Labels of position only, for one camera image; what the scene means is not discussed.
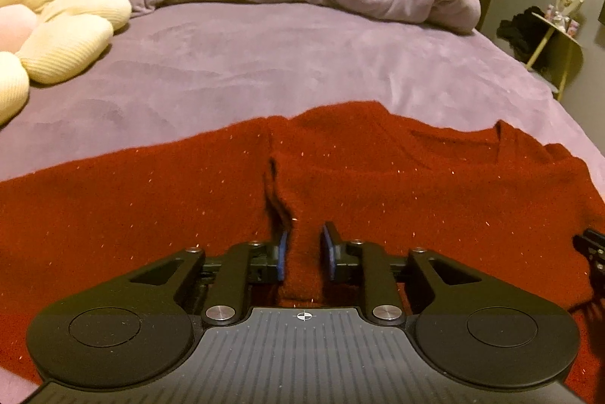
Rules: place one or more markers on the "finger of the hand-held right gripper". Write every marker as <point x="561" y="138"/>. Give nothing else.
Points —
<point x="594" y="250"/>

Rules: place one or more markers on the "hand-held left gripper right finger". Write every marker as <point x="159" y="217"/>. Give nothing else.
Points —
<point x="327" y="253"/>

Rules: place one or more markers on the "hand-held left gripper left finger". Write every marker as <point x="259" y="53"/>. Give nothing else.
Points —
<point x="282" y="260"/>

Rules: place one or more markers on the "red knit sweater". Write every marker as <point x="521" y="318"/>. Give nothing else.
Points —
<point x="425" y="186"/>

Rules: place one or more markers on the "purple bed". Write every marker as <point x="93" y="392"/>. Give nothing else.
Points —
<point x="264" y="59"/>

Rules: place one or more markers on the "yellow side table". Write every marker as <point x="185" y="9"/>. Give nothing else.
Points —
<point x="565" y="49"/>

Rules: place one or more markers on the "dark cloth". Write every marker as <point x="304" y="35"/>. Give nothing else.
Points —
<point x="520" y="31"/>

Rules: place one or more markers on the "cream flower-shaped plush pillow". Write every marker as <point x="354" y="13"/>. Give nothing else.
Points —
<point x="71" y="35"/>

